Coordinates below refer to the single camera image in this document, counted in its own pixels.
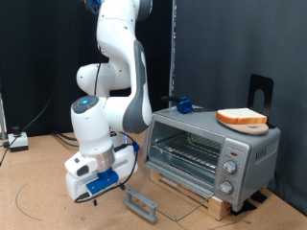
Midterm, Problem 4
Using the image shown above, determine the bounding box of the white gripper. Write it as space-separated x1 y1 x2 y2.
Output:
65 145 139 207

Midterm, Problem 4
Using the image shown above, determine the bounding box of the glass oven door with handle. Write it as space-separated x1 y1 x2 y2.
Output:
123 161 215 223

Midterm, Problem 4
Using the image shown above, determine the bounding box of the blue printed grip block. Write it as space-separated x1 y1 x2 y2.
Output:
176 96 195 115

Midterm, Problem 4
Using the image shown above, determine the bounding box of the white bread slice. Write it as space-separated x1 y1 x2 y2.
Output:
216 107 268 126

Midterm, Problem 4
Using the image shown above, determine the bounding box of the wooden block under oven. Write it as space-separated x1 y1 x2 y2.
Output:
149 169 233 222

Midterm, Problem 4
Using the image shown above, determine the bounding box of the silver oven knob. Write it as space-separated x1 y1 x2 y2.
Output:
218 180 234 196
223 160 238 175

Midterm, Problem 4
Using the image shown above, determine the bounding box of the silver toaster oven body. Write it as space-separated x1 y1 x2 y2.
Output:
142 106 282 213

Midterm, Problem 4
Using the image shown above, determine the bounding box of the black foam pad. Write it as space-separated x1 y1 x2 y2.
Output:
250 191 269 204
229 199 257 217

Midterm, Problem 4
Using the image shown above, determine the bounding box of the vertical metal pole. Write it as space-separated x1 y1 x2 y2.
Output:
168 0 177 100

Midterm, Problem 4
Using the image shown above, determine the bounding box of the round wooden board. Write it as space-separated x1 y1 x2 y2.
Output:
217 118 270 136

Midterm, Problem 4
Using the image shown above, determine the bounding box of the black metal bookend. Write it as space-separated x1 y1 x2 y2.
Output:
247 74 276 129

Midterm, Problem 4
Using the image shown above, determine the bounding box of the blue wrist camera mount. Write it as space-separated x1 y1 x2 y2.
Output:
85 167 120 196

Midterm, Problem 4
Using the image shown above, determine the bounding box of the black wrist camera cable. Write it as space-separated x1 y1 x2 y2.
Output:
74 61 141 204

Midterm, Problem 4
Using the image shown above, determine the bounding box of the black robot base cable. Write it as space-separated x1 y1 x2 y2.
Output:
52 129 81 143
55 134 81 149

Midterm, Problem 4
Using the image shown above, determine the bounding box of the wire oven rack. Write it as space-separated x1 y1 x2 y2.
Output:
150 132 223 173

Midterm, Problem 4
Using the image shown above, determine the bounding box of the long black hanging cable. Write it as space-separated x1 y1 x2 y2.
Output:
0 0 84 167

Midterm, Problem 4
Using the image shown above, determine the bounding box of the blue cable clip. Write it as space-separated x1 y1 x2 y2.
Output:
89 0 104 15

